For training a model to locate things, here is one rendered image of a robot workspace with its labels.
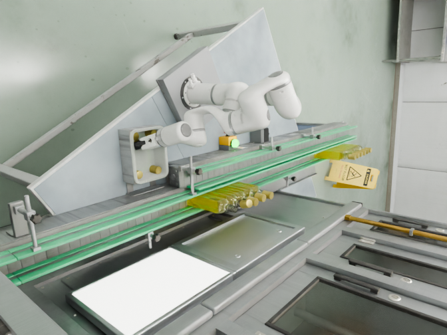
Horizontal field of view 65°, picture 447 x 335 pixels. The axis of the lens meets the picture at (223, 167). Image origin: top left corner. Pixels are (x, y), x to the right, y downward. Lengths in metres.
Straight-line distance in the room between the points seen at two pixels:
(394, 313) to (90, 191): 1.12
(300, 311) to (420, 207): 6.43
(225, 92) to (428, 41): 5.88
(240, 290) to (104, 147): 0.76
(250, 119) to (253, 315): 0.61
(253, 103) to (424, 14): 6.19
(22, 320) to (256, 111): 0.89
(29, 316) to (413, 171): 7.07
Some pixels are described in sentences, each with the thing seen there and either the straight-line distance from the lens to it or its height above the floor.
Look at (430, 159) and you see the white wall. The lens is 7.22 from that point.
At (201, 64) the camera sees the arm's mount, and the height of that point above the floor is 0.80.
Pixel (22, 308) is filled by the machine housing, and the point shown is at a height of 1.55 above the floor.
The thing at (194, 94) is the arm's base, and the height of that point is 0.86.
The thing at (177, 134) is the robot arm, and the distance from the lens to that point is 1.26.
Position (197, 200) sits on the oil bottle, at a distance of 1.55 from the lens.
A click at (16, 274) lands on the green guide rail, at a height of 0.91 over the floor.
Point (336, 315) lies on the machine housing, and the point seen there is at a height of 1.65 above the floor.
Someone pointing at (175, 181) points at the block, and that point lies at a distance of 1.56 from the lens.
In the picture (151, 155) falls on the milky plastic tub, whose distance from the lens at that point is 1.57.
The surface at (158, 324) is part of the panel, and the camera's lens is 1.06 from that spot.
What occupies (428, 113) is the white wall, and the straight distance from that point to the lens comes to 7.13.
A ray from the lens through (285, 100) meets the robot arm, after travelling 1.23.
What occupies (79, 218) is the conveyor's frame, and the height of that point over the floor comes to 0.86.
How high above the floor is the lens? 2.02
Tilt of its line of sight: 41 degrees down
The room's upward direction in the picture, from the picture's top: 99 degrees clockwise
